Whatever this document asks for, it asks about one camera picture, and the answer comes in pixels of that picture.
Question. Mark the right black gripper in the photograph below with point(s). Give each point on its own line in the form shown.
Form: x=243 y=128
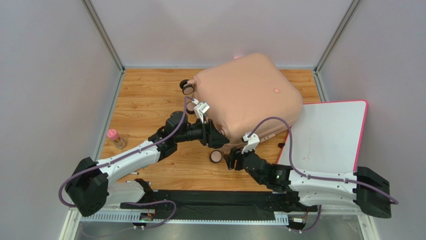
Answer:
x=238 y=158

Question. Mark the pink capped bottle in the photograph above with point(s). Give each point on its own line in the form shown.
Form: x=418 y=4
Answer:
x=116 y=138

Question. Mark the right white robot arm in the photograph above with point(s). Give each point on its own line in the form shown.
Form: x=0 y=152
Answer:
x=364 y=189

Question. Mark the pink suitcase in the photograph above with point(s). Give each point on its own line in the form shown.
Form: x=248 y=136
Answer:
x=247 y=95

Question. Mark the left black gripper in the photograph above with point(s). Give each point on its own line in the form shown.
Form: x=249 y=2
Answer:
x=210 y=136

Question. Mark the white board pink edge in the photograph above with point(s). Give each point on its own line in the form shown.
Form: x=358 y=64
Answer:
x=327 y=138

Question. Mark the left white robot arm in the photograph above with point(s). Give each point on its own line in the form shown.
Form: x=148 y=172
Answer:
x=94 y=184

